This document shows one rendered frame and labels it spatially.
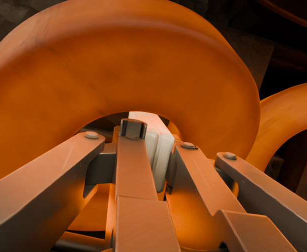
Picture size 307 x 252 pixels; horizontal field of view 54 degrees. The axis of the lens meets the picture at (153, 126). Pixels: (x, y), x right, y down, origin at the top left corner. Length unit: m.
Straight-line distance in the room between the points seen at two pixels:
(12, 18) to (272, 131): 0.23
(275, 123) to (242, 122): 0.07
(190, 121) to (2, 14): 0.20
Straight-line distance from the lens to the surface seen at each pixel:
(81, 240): 0.19
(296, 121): 0.24
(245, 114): 0.16
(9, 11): 0.29
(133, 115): 0.18
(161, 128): 0.15
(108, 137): 0.25
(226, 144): 0.18
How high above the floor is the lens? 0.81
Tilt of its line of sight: 8 degrees down
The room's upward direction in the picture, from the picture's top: 17 degrees clockwise
